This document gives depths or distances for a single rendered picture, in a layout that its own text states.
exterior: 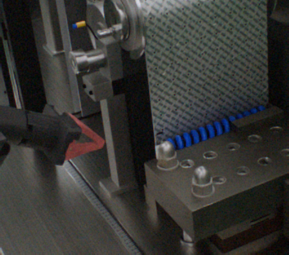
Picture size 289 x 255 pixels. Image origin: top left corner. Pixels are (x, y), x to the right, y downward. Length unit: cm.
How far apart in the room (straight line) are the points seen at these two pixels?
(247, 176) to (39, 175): 48
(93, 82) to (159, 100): 12
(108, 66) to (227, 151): 25
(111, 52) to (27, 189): 35
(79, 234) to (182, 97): 30
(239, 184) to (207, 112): 19
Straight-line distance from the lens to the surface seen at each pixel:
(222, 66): 123
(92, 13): 133
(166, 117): 121
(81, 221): 129
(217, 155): 118
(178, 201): 110
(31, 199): 137
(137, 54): 116
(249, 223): 116
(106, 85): 122
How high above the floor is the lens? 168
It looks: 29 degrees down
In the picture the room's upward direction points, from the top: 7 degrees counter-clockwise
